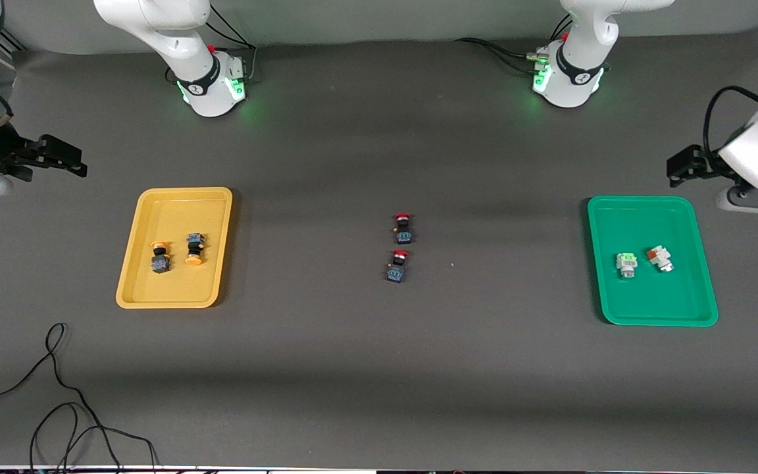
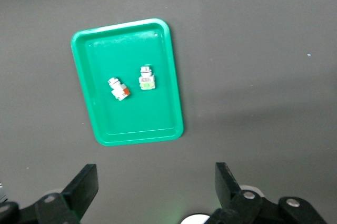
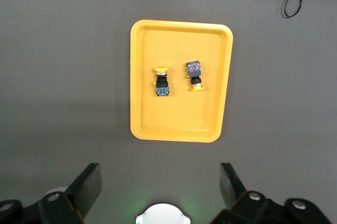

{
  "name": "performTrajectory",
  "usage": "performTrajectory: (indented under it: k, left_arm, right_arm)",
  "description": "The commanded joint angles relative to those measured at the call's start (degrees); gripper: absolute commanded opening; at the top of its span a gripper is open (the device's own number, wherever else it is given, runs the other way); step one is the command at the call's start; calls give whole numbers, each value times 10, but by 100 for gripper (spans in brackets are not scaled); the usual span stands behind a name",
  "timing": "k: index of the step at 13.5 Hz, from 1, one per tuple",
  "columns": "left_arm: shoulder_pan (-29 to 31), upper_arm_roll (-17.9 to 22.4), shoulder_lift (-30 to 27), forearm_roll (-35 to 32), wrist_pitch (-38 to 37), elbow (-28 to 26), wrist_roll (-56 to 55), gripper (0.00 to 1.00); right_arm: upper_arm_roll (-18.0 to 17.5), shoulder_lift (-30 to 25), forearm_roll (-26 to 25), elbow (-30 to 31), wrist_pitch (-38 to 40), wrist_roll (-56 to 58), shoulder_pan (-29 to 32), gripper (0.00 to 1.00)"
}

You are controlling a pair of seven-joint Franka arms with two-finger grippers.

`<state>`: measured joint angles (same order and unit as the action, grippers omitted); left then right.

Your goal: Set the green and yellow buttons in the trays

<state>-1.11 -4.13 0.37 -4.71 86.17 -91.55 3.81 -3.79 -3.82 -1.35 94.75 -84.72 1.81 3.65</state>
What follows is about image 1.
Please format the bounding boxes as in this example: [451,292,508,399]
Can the black base cables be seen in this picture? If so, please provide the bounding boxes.
[455,14,574,74]
[207,3,259,83]

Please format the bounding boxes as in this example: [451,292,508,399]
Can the black right base cables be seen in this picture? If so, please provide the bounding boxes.
[207,3,259,83]

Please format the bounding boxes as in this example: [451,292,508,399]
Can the thin black loose cable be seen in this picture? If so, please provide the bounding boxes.
[0,323,159,474]

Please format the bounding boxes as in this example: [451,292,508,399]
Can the white button with orange block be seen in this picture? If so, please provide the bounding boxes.
[645,245,676,273]

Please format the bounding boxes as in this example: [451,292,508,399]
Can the yellow plastic tray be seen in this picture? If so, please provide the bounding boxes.
[116,187,234,309]

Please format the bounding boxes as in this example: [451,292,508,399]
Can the aluminium frame rail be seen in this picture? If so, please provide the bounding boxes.
[0,30,26,70]

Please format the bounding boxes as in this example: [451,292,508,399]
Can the green plastic tray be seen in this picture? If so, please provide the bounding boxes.
[587,196,719,328]

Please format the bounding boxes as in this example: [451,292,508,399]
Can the black left base cables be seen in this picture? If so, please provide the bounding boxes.
[455,14,574,74]

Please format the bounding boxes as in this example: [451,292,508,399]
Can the red mushroom push button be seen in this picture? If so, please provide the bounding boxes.
[393,212,415,245]
[387,250,410,284]

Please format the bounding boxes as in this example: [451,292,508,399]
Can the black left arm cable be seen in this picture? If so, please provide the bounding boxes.
[703,86,758,159]

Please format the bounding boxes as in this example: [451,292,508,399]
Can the dark grey table mat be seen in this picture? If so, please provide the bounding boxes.
[0,25,758,469]

